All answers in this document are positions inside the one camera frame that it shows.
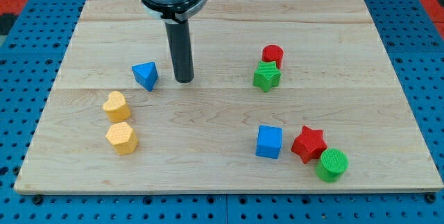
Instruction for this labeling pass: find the blue triangle block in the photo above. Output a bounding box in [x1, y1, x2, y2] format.
[132, 62, 158, 92]

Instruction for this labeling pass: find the yellow hexagon block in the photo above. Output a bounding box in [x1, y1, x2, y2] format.
[105, 122, 139, 155]

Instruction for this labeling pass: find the wooden board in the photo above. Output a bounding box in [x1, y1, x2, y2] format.
[15, 0, 443, 195]

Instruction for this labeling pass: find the green star block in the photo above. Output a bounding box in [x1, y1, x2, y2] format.
[253, 61, 282, 92]

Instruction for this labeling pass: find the red star block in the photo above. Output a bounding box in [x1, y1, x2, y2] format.
[291, 126, 327, 164]

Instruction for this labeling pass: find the blue cube block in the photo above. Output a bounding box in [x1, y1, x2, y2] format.
[255, 125, 283, 159]

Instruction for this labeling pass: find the green cylinder block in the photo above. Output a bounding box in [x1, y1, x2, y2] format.
[316, 148, 348, 182]

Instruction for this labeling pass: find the yellow heart block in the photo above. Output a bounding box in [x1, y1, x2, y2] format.
[102, 91, 131, 123]

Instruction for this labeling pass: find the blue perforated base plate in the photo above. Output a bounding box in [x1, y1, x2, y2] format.
[1, 0, 443, 223]

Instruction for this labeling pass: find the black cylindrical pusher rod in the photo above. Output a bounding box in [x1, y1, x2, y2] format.
[165, 21, 194, 83]

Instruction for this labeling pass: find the red cylinder block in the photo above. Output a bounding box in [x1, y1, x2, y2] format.
[262, 44, 284, 69]

